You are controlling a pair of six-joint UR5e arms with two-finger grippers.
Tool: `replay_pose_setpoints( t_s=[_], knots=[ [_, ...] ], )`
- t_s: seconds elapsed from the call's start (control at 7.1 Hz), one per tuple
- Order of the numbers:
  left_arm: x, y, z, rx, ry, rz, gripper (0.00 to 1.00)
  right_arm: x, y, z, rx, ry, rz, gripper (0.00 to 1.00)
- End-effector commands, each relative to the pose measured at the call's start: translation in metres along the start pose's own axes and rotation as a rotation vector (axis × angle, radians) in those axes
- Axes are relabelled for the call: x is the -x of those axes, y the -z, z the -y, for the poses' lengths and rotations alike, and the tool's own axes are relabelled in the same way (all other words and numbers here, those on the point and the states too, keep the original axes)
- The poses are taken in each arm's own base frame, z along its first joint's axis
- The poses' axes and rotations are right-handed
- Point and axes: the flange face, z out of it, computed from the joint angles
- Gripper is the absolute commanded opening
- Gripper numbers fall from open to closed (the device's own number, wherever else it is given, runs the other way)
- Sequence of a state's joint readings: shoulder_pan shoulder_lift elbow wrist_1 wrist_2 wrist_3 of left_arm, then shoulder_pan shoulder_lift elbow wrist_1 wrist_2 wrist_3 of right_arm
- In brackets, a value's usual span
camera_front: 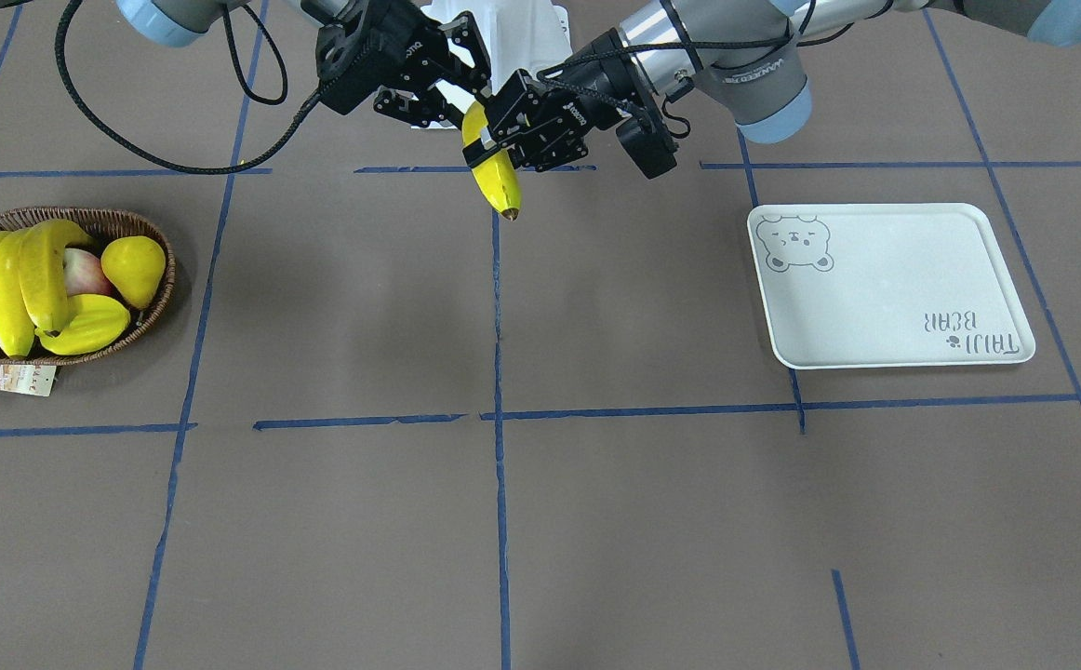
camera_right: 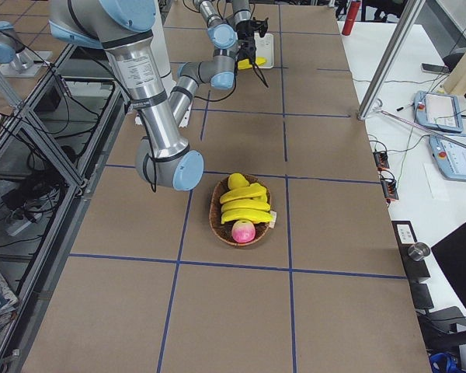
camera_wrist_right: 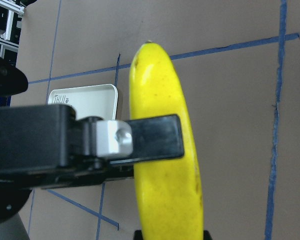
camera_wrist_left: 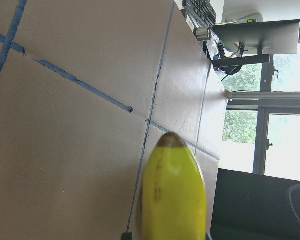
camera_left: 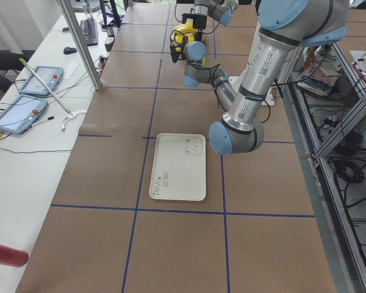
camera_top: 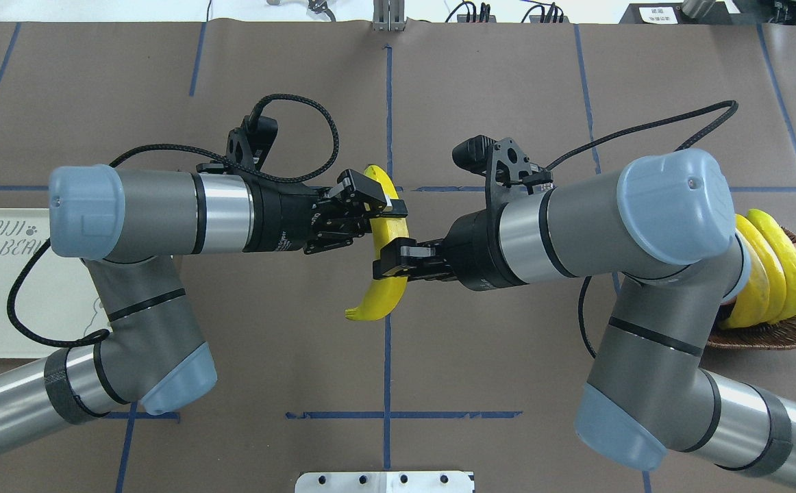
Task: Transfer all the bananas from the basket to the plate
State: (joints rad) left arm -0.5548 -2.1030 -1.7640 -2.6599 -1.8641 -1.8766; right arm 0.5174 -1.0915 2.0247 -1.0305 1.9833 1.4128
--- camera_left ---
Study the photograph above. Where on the long metal rod green handle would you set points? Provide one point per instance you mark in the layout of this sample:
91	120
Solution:
70	114

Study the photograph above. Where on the yellow banana in basket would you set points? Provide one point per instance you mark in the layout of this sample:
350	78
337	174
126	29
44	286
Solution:
178	38

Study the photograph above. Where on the brown paper table cover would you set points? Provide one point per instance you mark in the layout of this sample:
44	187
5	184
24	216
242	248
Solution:
244	224

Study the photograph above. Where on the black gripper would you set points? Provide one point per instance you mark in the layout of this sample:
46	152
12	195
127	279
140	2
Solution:
174	50
199	21

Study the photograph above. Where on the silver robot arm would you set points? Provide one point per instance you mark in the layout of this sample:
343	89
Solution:
220	12
283	26

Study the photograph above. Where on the brown wicker basket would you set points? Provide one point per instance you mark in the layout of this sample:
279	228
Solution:
197	38

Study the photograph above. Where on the aluminium side frame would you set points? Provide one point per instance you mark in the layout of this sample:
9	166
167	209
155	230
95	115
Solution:
331	137

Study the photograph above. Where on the black computer mouse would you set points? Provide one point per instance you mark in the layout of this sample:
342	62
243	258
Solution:
69	50

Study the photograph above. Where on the white bear print tray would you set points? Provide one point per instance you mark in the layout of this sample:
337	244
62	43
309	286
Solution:
179	168

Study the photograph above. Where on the aluminium frame post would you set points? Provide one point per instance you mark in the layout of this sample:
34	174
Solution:
81	46

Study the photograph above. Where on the black keyboard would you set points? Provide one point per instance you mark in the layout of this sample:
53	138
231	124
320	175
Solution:
89	31

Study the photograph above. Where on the red cylinder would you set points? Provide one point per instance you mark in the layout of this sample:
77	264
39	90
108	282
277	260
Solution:
12	257

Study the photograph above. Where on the near blue teach pendant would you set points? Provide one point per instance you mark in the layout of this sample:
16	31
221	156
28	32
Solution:
21	114

